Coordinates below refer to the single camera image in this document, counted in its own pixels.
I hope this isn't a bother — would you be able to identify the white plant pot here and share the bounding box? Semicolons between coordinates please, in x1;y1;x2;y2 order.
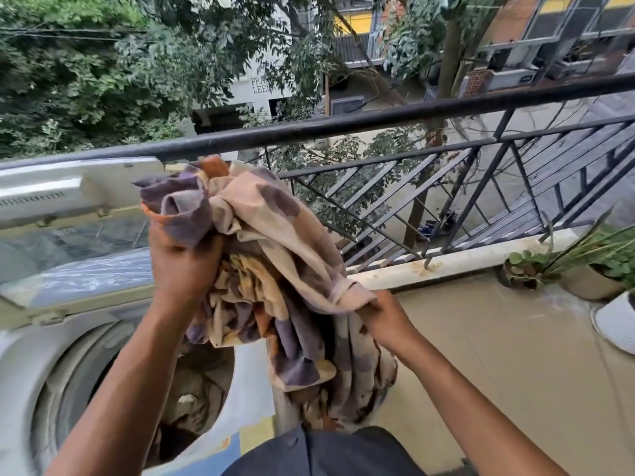
590;290;635;356

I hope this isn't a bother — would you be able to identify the white building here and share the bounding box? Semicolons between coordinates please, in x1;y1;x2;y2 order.
191;5;328;137

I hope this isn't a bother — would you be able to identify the tree trunk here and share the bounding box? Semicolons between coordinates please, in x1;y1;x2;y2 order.
403;15;469;248

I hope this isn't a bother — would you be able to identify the small dark plant pot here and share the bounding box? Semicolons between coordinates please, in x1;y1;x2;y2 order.
498;250;549;290

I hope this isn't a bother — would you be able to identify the brick building with windows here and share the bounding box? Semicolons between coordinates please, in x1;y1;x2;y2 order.
466;0;635;95

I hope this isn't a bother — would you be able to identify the black metal balcony railing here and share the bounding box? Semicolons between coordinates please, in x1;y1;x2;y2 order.
0;74;635;273

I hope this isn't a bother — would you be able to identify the person's right hand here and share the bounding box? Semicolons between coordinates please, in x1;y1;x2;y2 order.
358;290;422;360

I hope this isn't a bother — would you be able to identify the green tree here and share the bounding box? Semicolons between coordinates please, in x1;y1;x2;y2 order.
0;0;447;161

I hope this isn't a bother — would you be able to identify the person's left forearm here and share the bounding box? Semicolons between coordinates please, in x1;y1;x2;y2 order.
46;292;209;476

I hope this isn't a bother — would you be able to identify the person's dark blue clothing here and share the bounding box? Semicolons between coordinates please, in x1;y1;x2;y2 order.
222;424;427;476

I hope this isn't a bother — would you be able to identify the purple and beige patterned cloth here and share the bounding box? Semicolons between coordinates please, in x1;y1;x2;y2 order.
134;156;399;433

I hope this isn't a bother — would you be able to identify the white top-load washing machine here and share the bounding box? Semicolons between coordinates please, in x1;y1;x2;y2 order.
0;156;278;476

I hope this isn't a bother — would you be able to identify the beige pot with long-leaf plant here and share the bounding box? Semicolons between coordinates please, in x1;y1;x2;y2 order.
541;208;635;301

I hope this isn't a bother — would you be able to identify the person's right forearm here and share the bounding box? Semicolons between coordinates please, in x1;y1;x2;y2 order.
396;336;569;476

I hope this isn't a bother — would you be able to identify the person's left hand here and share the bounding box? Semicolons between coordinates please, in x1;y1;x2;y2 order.
147;207;227;313

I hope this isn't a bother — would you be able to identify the laundry inside washing machine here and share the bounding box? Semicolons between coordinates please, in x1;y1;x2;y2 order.
144;342;235;466

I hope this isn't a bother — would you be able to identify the washing machine lid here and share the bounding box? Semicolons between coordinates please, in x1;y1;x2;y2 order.
0;156;167;330

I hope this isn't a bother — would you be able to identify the air conditioner outdoor unit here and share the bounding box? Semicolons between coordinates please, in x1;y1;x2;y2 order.
488;68;539;91

